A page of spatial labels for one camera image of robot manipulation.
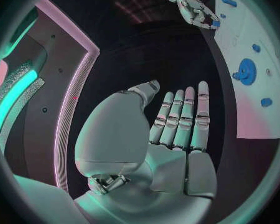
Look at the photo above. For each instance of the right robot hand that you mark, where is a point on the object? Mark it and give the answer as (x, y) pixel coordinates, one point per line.
(193, 11)

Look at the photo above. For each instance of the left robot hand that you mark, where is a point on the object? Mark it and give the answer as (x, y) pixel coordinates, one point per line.
(135, 162)

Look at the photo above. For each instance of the blue block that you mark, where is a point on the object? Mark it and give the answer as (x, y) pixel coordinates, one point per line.
(216, 24)

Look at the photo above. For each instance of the white task board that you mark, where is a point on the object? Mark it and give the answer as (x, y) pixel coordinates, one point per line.
(249, 115)

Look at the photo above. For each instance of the small blue plug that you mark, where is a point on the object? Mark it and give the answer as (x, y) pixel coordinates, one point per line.
(222, 15)

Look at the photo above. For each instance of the blue long cylinder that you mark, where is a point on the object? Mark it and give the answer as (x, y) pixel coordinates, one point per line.
(228, 1)

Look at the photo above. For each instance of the blue peg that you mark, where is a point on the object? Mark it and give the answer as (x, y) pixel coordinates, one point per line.
(266, 102)
(256, 48)

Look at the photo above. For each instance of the blue gear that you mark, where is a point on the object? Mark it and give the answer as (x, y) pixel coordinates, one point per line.
(247, 73)

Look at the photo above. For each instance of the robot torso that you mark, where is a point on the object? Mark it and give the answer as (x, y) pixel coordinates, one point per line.
(60, 63)

